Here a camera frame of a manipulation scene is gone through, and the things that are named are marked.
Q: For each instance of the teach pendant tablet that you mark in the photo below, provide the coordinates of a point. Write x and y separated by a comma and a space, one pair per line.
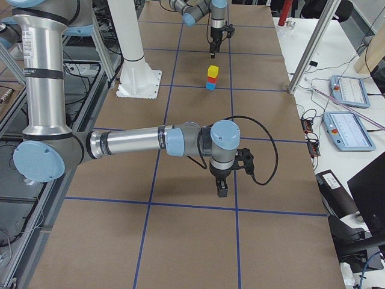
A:
347, 132
350, 91

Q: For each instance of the blue block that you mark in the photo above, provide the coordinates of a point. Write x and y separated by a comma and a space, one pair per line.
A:
210, 86

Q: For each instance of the yellow block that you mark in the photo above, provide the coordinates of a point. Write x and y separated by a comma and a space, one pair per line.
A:
213, 71

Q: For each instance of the black monitor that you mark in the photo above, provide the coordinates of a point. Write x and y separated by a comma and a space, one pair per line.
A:
367, 189

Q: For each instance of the far teach pendant tablet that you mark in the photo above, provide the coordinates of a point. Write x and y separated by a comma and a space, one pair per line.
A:
350, 91

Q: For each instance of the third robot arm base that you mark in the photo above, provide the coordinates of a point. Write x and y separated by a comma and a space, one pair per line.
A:
11, 37

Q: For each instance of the red block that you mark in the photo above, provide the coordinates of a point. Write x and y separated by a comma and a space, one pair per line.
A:
212, 80

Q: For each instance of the near teach pendant tablet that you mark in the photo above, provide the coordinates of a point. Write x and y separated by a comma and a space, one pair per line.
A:
347, 132

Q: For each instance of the red cylinder bottle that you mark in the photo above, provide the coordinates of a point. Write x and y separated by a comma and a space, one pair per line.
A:
284, 12

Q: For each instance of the aluminium frame post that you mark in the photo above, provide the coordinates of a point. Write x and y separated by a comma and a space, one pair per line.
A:
321, 26

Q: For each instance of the black box with label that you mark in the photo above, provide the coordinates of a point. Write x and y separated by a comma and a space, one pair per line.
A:
334, 196

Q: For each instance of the reacher grabber stick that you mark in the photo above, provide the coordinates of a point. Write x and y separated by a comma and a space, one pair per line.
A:
374, 116

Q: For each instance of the orange circuit board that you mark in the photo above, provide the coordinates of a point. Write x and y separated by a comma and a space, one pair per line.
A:
312, 140

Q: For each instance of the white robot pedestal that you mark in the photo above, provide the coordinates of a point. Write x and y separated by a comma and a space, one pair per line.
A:
137, 79

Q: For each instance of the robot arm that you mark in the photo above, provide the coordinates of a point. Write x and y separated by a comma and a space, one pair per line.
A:
191, 14
50, 148

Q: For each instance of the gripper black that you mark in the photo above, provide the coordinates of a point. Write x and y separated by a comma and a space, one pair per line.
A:
219, 173
215, 35

